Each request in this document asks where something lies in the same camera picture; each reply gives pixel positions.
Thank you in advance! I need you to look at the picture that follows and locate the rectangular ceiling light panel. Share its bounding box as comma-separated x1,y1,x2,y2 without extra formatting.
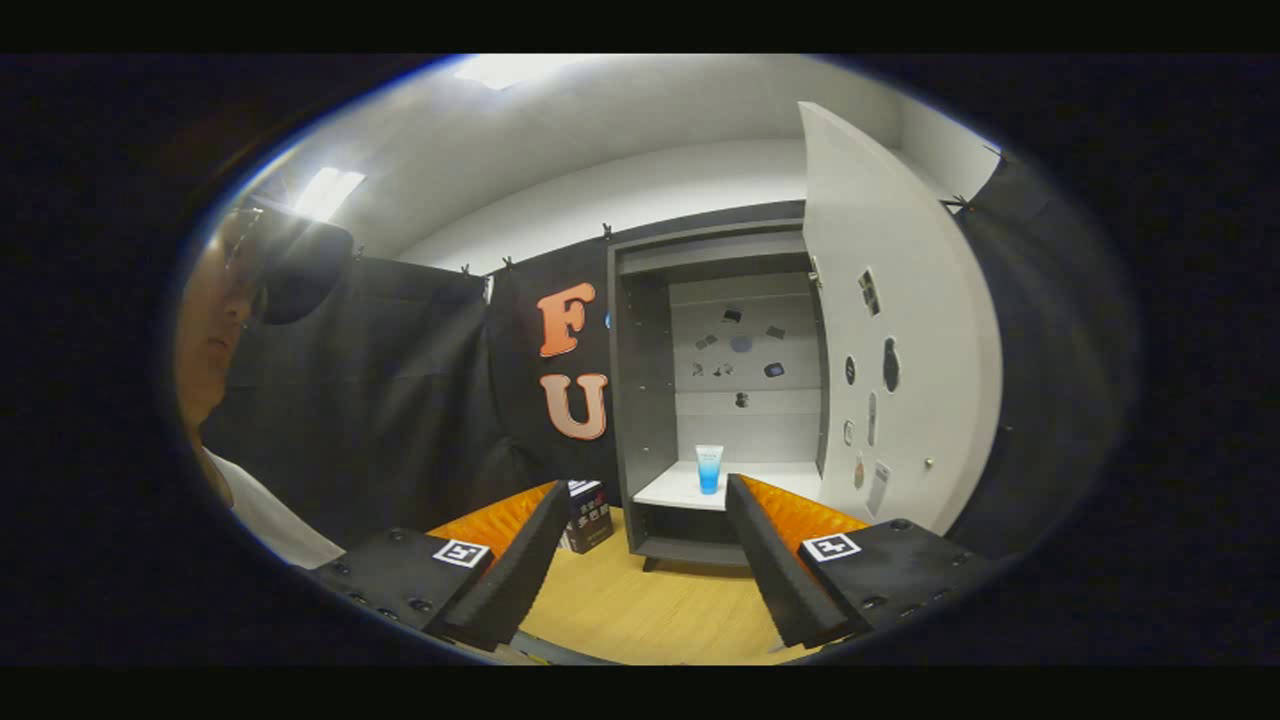
295,167,367,223

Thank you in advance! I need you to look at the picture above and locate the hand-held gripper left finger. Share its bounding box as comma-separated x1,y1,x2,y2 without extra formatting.
308,480,573,653

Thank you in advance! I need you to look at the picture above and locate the person's black cap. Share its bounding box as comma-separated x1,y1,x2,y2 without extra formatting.
235,195,356,326

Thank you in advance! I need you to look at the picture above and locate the person's white shirt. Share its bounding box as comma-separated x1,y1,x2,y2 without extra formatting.
200,450,346,571

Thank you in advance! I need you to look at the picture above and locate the person's head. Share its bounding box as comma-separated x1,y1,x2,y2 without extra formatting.
175,205,269,433

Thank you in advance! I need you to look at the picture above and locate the black backdrop cloth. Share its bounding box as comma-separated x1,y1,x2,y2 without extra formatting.
200,150,1141,561

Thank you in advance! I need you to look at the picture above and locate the white cabinet door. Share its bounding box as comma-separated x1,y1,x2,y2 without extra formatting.
797,101,1004,536

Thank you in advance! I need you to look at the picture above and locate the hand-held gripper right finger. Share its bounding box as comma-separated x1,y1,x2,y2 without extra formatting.
725,473,1003,650

